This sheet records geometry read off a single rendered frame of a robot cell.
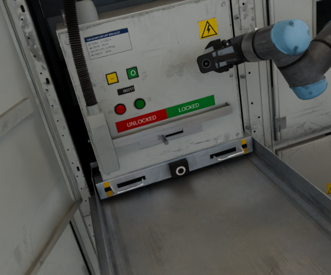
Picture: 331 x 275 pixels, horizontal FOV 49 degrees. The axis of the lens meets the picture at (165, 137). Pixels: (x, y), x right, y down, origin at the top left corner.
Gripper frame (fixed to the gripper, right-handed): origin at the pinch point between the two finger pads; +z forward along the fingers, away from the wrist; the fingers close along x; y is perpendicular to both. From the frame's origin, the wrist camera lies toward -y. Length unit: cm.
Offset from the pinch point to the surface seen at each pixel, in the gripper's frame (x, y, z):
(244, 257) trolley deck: -46, -21, -25
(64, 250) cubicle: -47, -55, 33
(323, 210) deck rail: -45, 4, -27
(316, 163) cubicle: -53, 41, 8
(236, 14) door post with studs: 9.5, 17.1, 0.6
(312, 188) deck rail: -39.6, 5.2, -24.7
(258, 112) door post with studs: -24.2, 20.9, 8.2
